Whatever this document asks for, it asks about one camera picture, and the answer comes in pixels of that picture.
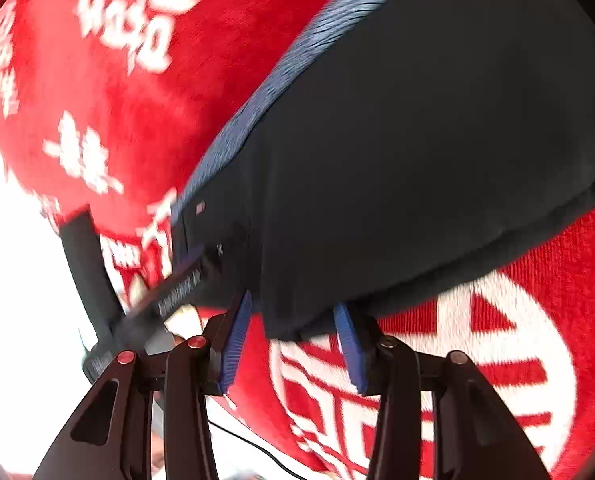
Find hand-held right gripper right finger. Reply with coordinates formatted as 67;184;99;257
333;302;553;480

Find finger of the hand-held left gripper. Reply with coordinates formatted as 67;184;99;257
170;202;207;282

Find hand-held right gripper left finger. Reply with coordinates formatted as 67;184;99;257
32;290;254;480

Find black pants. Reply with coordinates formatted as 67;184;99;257
170;0;595;342

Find red printed blanket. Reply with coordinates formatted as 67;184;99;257
0;0;595;480

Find black cable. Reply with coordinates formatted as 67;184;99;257
204;417;313;478

